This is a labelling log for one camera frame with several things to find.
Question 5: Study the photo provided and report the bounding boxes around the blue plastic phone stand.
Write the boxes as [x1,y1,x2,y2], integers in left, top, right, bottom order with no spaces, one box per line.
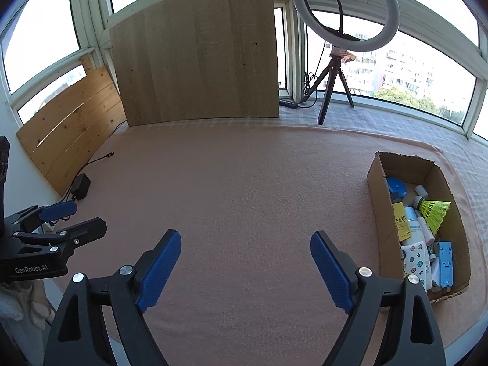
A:
[438,241,454,288]

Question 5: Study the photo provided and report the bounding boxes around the wooden clothespin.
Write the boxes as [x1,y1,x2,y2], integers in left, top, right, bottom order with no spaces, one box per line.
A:
[427,287,451,302]

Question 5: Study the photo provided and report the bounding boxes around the pink bottle grey cap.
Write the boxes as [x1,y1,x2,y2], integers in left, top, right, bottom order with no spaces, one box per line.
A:
[417,216,435,246]

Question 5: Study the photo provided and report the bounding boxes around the small white translucent cap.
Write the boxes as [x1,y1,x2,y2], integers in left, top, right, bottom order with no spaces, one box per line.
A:
[414,184,429,197]

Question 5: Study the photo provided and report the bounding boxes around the left white gloved hand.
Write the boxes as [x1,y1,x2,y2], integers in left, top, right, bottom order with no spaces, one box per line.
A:
[1,280,56,331]

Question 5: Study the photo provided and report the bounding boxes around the black power adapter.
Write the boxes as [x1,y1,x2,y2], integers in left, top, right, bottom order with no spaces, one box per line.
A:
[70,173,91,201]

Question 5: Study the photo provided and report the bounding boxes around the white patterned small box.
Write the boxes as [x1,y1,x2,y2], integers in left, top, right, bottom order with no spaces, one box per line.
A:
[401,241,432,292]

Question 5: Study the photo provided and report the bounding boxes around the slatted pine headboard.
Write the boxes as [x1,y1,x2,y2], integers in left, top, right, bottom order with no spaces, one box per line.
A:
[16,54,126,196]

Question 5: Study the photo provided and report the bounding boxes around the small green white bottle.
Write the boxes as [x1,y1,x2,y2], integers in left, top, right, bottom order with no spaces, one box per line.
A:
[427,244,437,264]

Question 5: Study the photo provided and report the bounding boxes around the white blue lotion tube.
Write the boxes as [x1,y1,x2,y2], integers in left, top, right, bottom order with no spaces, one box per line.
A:
[401,206,424,246]

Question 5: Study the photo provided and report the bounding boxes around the yellow black card package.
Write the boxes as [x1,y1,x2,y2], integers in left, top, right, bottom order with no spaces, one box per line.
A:
[390,192,411,242]

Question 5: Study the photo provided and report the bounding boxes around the brown cardboard box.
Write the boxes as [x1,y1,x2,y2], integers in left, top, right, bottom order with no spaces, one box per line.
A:
[367,152,471,302]

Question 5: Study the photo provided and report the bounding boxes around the yellow green shuttlecock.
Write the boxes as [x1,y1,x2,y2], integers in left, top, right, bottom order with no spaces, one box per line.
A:
[413,196,451,235]

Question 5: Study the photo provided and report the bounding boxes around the blue round container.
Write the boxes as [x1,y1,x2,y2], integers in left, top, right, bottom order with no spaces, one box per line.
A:
[386,176,407,199]

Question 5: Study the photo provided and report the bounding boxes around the large wooden board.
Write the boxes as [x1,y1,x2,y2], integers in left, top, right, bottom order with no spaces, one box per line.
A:
[110,0,279,126]

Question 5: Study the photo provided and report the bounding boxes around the black tripod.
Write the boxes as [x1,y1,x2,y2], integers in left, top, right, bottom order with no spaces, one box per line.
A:
[299,54,355,126]

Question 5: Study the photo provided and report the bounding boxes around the black inline cable remote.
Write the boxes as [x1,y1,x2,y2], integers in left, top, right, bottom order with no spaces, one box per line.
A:
[279,99,299,109]

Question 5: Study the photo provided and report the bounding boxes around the black ring light cable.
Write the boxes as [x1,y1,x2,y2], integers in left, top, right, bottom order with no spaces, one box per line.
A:
[297,40,329,108]

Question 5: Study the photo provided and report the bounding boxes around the white ring light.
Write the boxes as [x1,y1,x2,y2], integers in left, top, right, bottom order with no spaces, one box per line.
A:
[291,0,401,53]

